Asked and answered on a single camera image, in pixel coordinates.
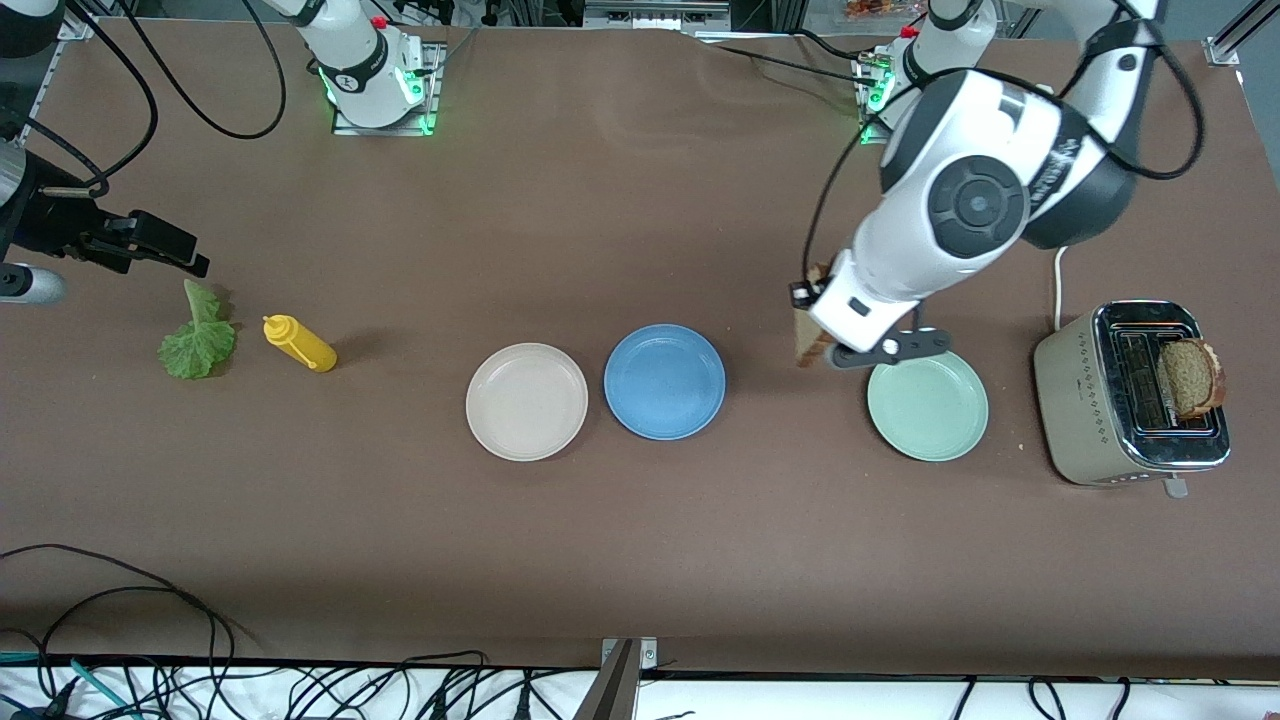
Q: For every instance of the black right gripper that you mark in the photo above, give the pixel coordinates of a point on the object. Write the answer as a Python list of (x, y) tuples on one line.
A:
[(52, 228)]

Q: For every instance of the brown toast bread slice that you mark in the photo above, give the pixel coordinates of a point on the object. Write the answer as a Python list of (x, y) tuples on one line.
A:
[(810, 345), (1195, 378)]

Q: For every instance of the green lettuce leaf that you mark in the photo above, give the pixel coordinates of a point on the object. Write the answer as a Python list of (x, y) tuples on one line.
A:
[(195, 350)]

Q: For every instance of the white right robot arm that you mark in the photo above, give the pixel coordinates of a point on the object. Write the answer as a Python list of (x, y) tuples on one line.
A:
[(365, 70)]

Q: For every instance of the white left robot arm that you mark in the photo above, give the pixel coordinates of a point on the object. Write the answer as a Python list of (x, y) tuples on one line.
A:
[(960, 200)]

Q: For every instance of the blue round plate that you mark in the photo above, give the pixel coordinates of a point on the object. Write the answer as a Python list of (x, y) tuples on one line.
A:
[(665, 382)]

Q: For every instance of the light green round plate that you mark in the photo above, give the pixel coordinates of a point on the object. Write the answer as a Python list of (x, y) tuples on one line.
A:
[(927, 410)]

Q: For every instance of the beige round plate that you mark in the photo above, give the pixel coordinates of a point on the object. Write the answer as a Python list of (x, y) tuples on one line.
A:
[(527, 402)]

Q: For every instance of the yellow squeeze sauce bottle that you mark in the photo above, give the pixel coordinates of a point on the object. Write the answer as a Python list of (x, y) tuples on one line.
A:
[(300, 343)]

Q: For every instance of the beige chrome two-slot toaster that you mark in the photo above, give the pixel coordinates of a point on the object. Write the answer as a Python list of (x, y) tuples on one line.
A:
[(1075, 400)]

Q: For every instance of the orange patterned packet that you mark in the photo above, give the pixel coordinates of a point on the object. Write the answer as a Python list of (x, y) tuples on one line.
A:
[(880, 9)]

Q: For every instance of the grey metal box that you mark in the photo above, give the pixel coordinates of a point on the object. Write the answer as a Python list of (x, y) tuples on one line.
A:
[(655, 14)]

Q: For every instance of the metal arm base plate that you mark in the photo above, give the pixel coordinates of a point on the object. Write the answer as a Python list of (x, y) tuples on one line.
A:
[(868, 100), (433, 110)]

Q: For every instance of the silver table corner bracket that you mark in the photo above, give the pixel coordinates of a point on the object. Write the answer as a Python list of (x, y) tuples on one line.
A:
[(1223, 52), (80, 27)]

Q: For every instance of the metal table edge bracket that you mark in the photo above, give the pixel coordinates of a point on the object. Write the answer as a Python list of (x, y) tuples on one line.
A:
[(625, 655)]

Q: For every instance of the aluminium frame profile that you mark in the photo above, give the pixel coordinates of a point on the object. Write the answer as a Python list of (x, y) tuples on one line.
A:
[(1250, 22)]

